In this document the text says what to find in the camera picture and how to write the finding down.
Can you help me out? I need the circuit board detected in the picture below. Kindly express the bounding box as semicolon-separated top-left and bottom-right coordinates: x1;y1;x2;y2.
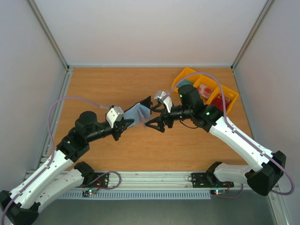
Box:
210;189;227;195
82;189;98;197

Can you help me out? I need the green card stack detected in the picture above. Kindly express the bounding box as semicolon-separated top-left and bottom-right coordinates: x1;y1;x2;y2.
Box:
178;80;193;87

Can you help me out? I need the right circuit board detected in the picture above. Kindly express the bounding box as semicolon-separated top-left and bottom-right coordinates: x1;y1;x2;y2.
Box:
210;189;227;195

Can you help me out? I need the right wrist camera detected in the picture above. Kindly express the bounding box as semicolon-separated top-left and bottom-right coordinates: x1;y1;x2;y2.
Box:
154;90;173;113

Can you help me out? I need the front aluminium rail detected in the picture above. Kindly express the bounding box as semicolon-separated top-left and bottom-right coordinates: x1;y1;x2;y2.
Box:
21;170;279;190

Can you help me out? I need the yellow bin with red cards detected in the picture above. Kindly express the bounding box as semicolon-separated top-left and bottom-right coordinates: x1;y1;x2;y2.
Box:
206;85;239;114

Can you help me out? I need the aluminium rail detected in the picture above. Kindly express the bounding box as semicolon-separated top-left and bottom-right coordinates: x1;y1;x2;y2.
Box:
35;67;74;169
21;170;279;190

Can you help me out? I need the red circle card stack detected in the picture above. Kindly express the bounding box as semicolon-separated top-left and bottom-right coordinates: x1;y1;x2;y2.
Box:
197;84;213;99

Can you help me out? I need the left aluminium rail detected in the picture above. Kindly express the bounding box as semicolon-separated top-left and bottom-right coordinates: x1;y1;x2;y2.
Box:
35;67;74;169

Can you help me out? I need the grey slotted cable duct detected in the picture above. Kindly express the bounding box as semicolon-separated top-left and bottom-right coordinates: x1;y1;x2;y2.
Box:
60;190;211;201

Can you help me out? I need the yellow bin with green cards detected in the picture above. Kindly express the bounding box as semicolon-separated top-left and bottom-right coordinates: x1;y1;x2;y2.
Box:
171;67;202;93

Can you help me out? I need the black card holder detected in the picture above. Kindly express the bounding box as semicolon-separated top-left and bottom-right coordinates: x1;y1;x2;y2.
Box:
123;96;152;129

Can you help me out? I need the left circuit board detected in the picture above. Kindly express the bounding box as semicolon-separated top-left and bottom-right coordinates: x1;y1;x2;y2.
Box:
82;189;98;197

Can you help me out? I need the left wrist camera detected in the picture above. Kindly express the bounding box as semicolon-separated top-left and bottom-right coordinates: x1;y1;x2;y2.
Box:
106;105;124;128

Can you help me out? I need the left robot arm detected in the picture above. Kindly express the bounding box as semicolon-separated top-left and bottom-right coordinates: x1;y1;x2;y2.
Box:
0;108;134;225

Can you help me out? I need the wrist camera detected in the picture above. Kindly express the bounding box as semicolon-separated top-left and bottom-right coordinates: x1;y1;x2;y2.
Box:
154;90;173;113
106;105;124;128

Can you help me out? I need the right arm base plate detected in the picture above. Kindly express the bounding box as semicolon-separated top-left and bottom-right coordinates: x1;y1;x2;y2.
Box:
188;172;234;188

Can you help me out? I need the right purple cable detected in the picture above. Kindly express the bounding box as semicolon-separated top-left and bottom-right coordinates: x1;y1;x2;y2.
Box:
164;72;295;199

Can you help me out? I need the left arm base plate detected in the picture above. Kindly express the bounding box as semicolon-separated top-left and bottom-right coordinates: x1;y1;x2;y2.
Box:
79;172;109;188

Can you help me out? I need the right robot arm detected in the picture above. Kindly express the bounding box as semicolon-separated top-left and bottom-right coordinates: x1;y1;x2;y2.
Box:
146;84;286;196

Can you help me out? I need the yellow bin with circle cards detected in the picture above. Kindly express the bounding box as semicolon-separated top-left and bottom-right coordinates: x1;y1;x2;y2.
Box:
193;75;219;104

